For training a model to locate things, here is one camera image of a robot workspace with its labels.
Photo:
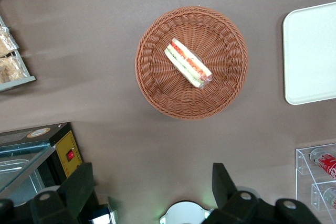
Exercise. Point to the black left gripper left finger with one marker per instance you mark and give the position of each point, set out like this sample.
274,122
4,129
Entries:
74,187

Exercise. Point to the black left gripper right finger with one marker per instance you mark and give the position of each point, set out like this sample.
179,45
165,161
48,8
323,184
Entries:
225,190

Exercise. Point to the triangle sandwich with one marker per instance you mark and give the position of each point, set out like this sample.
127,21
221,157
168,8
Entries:
187,62

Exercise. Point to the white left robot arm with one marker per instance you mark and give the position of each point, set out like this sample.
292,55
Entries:
185,212

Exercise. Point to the round brown wicker basket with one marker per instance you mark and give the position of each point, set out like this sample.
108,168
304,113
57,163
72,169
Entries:
162,93

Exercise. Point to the cream plastic tray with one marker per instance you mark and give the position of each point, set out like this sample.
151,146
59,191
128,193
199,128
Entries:
312,56

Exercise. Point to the black glass food warmer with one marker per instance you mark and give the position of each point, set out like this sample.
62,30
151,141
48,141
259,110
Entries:
64,145

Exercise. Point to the clear acrylic bottle rack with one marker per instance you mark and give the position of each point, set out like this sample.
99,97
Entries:
302,171

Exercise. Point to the grey metal snack rack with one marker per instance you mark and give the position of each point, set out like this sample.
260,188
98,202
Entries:
18,82

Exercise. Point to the clear bag of crackers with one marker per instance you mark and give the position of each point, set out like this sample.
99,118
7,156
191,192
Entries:
11,69
6,41

